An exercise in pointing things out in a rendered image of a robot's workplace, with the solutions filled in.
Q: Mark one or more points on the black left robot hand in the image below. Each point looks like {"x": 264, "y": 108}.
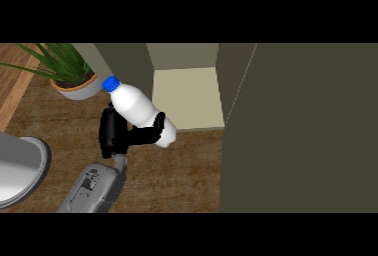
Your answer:
{"x": 112, "y": 133}

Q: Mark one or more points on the white bottle with blue cap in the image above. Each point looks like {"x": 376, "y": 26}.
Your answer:
{"x": 131, "y": 103}

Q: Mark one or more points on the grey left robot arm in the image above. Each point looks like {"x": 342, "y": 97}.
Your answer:
{"x": 93, "y": 190}

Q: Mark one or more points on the dark grey cabinet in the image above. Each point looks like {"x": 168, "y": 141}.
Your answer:
{"x": 186, "y": 96}

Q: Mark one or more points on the dark grey cabinet door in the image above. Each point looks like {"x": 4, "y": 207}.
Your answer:
{"x": 304, "y": 133}

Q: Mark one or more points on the grey plant pot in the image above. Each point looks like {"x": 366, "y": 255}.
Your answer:
{"x": 81, "y": 91}

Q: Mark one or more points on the grey round appliance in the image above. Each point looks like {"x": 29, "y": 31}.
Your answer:
{"x": 19, "y": 166}

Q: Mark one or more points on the green leafy plant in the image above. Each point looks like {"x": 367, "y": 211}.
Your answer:
{"x": 63, "y": 63}

